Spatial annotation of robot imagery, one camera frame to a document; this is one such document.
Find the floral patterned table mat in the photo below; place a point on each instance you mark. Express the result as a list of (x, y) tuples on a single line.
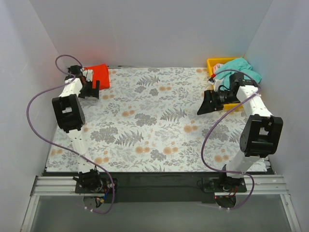
[(147, 122)]

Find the aluminium table edge rail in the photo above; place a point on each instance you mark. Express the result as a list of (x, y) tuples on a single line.
[(65, 186)]

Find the yellow plastic bin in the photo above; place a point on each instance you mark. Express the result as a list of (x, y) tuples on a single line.
[(212, 61)]

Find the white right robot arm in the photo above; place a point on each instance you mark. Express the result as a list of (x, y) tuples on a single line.
[(261, 134)]

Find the orange t-shirt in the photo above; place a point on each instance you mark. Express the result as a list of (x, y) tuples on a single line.
[(100, 73)]

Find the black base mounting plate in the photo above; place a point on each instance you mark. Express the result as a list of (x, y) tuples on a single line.
[(154, 187)]

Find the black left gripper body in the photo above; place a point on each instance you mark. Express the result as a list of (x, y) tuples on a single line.
[(91, 89)]

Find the teal t-shirt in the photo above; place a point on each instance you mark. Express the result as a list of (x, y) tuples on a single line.
[(239, 64)]

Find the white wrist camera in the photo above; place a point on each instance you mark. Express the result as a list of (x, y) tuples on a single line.
[(214, 82), (88, 74)]

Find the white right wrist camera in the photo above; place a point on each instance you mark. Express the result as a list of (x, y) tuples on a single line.
[(214, 82)]

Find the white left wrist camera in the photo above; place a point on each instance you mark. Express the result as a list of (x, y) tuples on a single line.
[(88, 74)]

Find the white cream garment in bin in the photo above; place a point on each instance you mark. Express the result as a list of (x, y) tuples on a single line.
[(216, 67)]

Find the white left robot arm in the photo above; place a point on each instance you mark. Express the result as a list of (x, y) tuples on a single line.
[(69, 114)]

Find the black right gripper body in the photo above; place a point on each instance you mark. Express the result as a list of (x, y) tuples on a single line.
[(210, 101)]

